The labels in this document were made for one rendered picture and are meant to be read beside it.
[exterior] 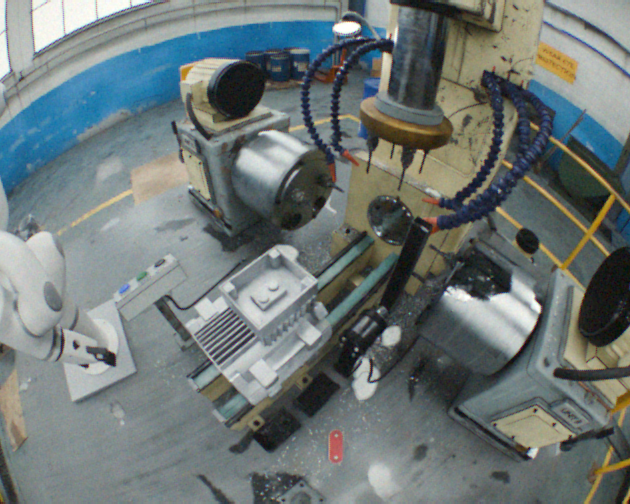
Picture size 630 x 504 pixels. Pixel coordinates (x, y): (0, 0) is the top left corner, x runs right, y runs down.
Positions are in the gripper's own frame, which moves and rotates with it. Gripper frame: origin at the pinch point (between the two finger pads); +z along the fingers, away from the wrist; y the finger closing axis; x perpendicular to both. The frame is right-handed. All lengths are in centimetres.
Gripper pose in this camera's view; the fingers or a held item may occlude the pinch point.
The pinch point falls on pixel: (98, 360)
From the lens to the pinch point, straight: 68.9
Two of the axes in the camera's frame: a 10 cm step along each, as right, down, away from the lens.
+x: 2.5, 8.4, -4.8
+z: -0.2, 5.0, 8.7
